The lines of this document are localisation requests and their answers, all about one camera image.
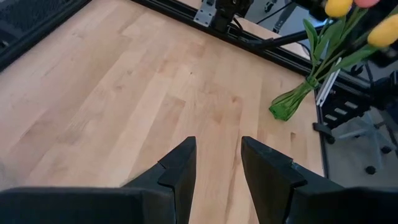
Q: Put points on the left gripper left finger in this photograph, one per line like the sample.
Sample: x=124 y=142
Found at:
x=149 y=202

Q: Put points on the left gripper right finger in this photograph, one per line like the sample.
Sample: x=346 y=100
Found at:
x=280 y=193

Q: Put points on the yellow artificial tulip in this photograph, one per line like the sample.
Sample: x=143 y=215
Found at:
x=339 y=6
x=384 y=31

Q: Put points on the pink artificial tulip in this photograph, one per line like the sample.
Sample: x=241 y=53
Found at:
x=367 y=2

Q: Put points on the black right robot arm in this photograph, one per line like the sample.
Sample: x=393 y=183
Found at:
x=230 y=12

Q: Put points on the green glass vase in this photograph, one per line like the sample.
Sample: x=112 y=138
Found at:
x=286 y=107

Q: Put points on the black equipment stand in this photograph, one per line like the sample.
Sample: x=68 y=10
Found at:
x=342 y=115

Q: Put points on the grey office chair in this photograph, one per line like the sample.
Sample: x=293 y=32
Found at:
x=370 y=133

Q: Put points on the silver aluminium extrusion bar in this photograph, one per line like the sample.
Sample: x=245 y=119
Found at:
x=326 y=88

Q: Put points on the black aluminium table frame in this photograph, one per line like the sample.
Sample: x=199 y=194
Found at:
x=186 y=15

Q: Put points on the silver arm base bracket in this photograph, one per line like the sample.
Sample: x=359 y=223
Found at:
x=205 y=14

